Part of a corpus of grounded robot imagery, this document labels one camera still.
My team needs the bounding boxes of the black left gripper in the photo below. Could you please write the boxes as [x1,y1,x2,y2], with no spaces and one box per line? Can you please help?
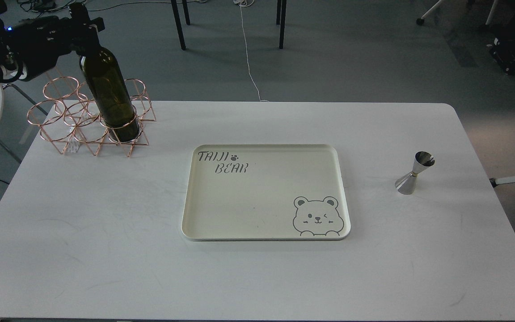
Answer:
[5,2,106,81]

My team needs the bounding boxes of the dark green wine bottle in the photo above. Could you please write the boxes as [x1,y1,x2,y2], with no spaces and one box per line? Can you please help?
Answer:
[80,41,141,143]

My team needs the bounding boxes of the silver steel jigger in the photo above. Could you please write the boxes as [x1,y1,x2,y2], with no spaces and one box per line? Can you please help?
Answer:
[395,151,435,195]

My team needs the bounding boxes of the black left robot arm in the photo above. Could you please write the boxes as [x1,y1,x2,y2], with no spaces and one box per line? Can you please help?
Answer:
[0,0,105,84]

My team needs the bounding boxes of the black table legs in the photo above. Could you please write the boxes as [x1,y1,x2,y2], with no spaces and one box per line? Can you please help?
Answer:
[170,0,287,51]

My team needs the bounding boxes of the cream bear serving tray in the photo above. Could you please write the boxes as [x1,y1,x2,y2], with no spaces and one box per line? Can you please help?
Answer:
[182,144,351,241]

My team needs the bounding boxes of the white chair base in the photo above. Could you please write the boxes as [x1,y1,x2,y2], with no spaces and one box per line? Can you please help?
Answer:
[415,0,500,27]

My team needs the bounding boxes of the black cables on floor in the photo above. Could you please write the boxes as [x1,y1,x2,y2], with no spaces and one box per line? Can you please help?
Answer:
[16,0,173,18]

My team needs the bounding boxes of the copper wire bottle rack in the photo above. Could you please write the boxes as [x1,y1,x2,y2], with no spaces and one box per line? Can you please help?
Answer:
[27,68,156,157]

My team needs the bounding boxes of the white floor cable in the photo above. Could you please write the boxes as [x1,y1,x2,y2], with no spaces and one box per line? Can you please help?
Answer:
[233,0,269,103]

